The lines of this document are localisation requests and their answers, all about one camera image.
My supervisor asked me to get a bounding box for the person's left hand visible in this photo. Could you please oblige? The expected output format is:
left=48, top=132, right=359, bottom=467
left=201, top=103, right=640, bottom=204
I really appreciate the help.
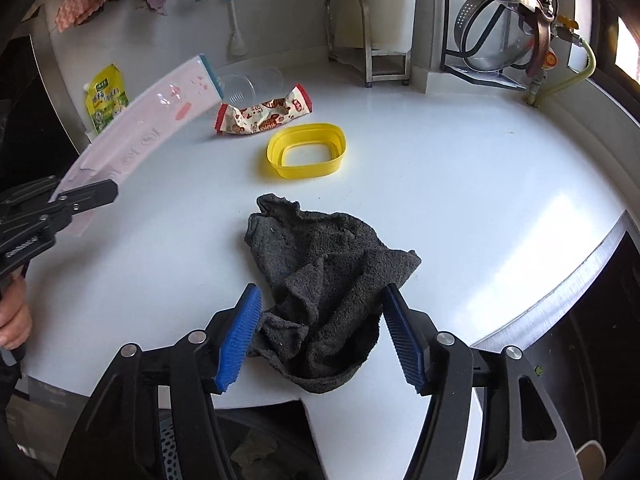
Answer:
left=0, top=275, right=34, bottom=354

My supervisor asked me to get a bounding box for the yellow gas hose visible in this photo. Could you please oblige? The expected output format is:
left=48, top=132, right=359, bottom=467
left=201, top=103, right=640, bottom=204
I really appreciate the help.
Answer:
left=527, top=40, right=597, bottom=107

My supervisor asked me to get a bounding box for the clear plastic cup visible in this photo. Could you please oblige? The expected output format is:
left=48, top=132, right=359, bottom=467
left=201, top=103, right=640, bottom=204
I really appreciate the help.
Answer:
left=217, top=66, right=286, bottom=109

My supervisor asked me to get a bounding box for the yellow green spout pouch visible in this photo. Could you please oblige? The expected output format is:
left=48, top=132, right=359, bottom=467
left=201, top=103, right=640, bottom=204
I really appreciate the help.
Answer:
left=82, top=63, right=130, bottom=136

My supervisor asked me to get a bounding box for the yellow plastic ring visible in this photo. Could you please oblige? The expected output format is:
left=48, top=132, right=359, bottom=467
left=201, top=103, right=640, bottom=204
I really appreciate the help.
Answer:
left=266, top=122, right=347, bottom=180

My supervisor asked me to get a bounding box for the black wire pot rack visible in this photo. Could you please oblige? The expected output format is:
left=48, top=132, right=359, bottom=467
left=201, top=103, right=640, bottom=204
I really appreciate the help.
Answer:
left=439, top=0, right=561, bottom=92

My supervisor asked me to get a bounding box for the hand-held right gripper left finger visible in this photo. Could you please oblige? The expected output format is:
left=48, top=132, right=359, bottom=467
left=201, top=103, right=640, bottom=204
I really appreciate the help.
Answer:
left=56, top=283, right=264, bottom=480

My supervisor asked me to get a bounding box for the dark grey cloth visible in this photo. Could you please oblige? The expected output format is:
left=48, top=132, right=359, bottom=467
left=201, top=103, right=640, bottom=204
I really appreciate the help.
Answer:
left=244, top=192, right=422, bottom=395

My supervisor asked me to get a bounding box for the grey perforated trash bin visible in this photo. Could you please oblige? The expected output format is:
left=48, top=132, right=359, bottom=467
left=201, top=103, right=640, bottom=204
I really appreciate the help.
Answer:
left=155, top=400, right=321, bottom=480

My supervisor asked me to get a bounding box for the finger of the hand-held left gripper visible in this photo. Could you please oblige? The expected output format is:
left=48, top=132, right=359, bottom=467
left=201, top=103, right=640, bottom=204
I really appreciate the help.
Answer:
left=0, top=176, right=60, bottom=211
left=35, top=180, right=120, bottom=232

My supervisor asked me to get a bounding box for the black sink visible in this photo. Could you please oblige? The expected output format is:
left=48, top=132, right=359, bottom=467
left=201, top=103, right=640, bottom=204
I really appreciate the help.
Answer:
left=472, top=210, right=640, bottom=480

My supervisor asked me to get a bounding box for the white cutting board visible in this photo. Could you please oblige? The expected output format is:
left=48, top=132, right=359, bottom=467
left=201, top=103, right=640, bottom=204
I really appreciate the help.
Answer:
left=345, top=0, right=419, bottom=56

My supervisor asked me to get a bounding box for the metal strainer pot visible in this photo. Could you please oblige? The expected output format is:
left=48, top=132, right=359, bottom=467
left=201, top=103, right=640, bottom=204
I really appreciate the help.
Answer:
left=457, top=0, right=551, bottom=74

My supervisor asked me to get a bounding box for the red white snack wrapper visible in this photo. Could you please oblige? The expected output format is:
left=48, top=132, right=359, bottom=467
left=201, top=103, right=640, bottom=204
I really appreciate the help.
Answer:
left=215, top=84, right=315, bottom=137

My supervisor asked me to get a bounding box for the window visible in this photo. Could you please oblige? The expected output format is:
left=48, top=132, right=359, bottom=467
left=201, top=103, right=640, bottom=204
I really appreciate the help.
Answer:
left=600, top=0, right=640, bottom=86

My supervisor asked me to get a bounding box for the white rounded object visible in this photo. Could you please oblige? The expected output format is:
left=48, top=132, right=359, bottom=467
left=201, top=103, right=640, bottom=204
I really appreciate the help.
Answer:
left=575, top=440, right=608, bottom=474

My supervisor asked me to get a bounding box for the white brush with blue head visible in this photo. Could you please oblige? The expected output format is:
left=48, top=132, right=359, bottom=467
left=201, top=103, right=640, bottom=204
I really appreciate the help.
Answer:
left=221, top=0, right=248, bottom=58

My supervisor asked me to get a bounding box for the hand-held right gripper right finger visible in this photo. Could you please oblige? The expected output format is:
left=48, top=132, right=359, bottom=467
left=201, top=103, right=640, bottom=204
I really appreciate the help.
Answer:
left=381, top=283, right=577, bottom=480

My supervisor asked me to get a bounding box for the metal board stand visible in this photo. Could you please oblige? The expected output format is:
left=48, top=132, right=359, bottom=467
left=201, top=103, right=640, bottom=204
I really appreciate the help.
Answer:
left=324, top=0, right=411, bottom=85

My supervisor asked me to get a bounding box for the pink plastic package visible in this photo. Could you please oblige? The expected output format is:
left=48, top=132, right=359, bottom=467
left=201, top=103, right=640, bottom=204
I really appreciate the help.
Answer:
left=52, top=54, right=226, bottom=239

